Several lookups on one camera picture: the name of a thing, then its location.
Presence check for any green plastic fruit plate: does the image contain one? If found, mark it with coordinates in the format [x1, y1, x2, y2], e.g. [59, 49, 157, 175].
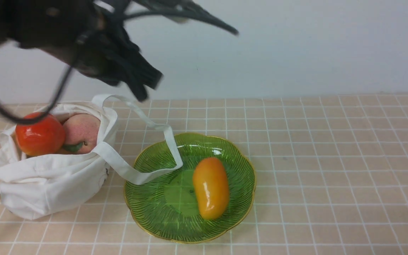
[124, 132, 256, 244]

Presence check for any yellow orange mango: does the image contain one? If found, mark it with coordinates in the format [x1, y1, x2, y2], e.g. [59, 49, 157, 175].
[192, 157, 230, 221]

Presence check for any red apple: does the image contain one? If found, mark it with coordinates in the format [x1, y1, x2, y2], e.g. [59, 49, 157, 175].
[15, 114, 66, 157]

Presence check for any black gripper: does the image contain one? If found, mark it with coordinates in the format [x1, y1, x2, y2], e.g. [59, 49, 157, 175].
[73, 7, 163, 103]

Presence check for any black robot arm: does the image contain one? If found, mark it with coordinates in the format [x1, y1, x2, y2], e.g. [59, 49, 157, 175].
[0, 0, 163, 102]

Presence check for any white cloth bag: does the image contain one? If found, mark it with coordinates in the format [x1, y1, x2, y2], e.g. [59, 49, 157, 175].
[0, 94, 183, 220]

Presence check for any black cable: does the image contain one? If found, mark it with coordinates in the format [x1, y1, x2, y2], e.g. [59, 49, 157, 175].
[0, 0, 240, 125]

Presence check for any pink peach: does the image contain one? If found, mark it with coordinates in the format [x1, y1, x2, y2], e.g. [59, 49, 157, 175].
[56, 114, 101, 154]

